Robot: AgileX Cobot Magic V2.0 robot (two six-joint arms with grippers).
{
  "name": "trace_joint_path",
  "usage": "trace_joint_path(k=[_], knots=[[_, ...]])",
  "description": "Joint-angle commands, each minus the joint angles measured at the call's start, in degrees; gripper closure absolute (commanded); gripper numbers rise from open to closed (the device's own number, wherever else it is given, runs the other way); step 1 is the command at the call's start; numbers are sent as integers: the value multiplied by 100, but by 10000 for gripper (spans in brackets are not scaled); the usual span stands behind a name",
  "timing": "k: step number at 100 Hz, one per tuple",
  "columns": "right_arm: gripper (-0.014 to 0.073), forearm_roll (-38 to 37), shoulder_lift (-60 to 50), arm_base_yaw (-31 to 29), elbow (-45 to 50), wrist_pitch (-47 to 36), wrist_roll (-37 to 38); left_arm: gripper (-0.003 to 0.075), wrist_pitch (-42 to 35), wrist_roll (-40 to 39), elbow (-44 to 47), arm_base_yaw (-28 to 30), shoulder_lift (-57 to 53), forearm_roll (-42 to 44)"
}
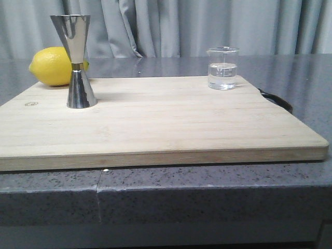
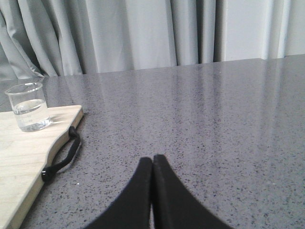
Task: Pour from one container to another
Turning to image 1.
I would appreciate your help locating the wooden cutting board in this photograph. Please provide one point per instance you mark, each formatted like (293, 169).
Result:
(151, 121)

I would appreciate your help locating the black cutting board handle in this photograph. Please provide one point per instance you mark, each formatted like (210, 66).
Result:
(277, 100)

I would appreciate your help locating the grey curtain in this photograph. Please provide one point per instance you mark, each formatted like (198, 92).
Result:
(123, 29)

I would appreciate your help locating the yellow lemon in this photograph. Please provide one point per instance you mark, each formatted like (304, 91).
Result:
(52, 66)

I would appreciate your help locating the glass measuring beaker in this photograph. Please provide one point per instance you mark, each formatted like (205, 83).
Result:
(222, 67)

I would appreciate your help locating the steel double jigger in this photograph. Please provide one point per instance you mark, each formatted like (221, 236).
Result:
(73, 31)

